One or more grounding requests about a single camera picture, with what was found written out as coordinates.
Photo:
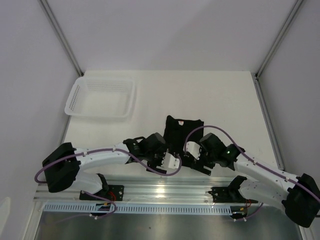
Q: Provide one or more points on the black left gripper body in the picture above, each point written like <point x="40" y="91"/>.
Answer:
<point x="155" y="159"/>

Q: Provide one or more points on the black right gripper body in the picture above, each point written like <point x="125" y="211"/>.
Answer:
<point x="206" y="159"/>

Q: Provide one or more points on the black t-shirt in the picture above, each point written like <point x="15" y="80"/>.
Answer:
<point x="175" y="134"/>

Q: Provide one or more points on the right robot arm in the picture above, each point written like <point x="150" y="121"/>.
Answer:
<point x="297" y="196"/>

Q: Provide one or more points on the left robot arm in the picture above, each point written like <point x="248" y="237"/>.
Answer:
<point x="65" y="167"/>

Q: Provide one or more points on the white plastic basket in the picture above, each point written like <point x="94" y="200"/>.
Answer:
<point x="107" y="98"/>

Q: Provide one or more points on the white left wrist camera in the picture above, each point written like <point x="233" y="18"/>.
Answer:
<point x="170" y="162"/>

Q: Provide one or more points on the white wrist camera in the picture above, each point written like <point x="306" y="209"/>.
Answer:
<point x="193" y="149"/>
<point x="170" y="162"/>

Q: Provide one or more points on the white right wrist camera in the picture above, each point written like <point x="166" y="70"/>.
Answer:
<point x="193" y="149"/>

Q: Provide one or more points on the aluminium mounting rail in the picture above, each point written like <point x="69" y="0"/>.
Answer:
<point x="179" y="190"/>

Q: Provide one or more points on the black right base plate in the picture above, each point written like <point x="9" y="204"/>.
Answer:
<point x="226" y="195"/>

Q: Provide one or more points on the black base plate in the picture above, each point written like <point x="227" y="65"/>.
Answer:
<point x="226" y="195"/>
<point x="111" y="192"/>

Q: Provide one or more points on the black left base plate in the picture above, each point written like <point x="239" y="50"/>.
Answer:
<point x="111" y="192"/>

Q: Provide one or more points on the white slotted cable duct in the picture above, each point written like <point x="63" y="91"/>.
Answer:
<point x="128" y="208"/>

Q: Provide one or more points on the left aluminium frame post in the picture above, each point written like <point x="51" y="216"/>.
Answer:
<point x="58" y="31"/>

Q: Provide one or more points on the aluminium frame post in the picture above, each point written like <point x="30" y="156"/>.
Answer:
<point x="58" y="31"/>
<point x="280" y="36"/>

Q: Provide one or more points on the right aluminium frame post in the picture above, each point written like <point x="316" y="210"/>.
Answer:
<point x="280" y="36"/>

